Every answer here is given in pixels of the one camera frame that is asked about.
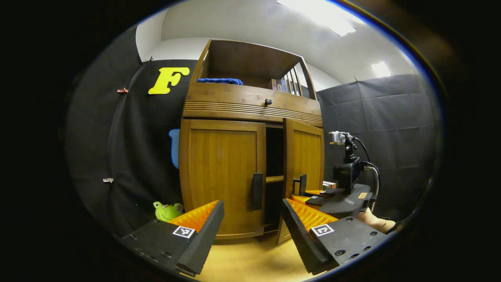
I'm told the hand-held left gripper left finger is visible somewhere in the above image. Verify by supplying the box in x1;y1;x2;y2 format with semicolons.
117;200;225;278

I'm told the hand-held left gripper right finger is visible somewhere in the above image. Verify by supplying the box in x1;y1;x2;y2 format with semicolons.
281;198;396;275

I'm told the wooden shoe cabinet door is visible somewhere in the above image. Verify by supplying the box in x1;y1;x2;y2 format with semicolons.
179;119;267;240
276;117;325;245

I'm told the wooden shoe cabinet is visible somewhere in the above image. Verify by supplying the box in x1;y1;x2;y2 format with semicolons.
179;39;325;245

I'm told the green frog plush toy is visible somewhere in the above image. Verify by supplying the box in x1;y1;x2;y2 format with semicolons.
153;201;184;223

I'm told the black backdrop cloth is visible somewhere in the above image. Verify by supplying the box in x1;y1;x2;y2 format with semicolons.
65;23;441;239

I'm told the small ceiling light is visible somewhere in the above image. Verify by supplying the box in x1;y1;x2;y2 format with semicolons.
371;61;392;78

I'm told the wooden drawer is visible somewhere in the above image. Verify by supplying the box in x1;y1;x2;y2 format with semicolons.
183;82;324;118

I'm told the blue folded cloth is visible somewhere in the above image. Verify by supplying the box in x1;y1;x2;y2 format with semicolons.
196;78;243;85

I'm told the large ceiling light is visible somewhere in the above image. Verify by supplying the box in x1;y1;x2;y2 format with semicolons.
276;0;366;37

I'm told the black door handle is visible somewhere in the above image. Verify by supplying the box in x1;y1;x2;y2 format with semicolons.
293;174;308;196
252;172;264;211

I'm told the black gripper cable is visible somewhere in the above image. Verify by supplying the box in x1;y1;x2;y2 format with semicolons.
352;136;381;212

